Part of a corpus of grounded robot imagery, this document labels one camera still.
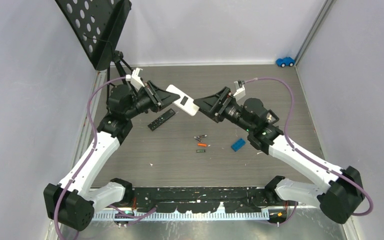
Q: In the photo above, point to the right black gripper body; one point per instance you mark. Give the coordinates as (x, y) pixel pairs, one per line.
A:
(228, 99)

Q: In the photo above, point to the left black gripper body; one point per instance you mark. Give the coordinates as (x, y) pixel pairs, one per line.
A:
(153, 101)

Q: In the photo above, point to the white red remote control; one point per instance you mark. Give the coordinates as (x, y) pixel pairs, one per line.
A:
(185, 102)

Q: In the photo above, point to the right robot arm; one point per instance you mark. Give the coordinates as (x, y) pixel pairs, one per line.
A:
(336, 191)

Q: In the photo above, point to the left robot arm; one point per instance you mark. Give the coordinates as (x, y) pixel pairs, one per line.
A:
(72, 202)

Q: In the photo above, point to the black remote control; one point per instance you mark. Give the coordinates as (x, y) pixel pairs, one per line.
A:
(161, 119)

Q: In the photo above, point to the blue toy brick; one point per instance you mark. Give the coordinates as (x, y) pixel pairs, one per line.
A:
(237, 145)

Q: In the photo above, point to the blue toy car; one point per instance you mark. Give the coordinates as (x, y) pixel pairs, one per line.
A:
(285, 62)

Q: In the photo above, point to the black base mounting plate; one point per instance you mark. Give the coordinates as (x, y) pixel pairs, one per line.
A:
(200, 200)

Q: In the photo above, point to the black perforated music stand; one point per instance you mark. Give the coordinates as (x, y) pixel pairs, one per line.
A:
(98, 25)

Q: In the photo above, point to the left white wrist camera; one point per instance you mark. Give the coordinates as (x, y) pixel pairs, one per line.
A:
(134, 78)

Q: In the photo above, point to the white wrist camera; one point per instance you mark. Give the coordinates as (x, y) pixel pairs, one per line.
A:
(240, 89)
(134, 78)

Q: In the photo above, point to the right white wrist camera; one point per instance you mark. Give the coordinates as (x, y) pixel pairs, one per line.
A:
(240, 89)

